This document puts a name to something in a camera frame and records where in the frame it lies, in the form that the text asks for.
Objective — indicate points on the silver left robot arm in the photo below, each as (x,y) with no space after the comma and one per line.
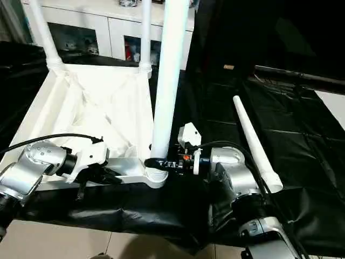
(35,164)

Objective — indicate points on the white flat board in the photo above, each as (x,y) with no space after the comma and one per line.
(334,106)

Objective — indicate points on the white plastic table leg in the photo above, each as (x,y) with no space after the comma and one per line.
(145,35)
(45,35)
(169,81)
(253,140)

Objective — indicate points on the black metal rod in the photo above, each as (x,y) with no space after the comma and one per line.
(296,75)

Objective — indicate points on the black work mat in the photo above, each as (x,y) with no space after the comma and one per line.
(296,151)

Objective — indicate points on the white cabinet with glass doors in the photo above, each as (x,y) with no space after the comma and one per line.
(113,24)

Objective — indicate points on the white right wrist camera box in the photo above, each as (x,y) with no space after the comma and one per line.
(190,135)

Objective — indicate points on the black case with yellow label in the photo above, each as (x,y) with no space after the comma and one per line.
(215,32)

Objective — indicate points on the white plastic table top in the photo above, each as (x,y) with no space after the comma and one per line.
(81,108)

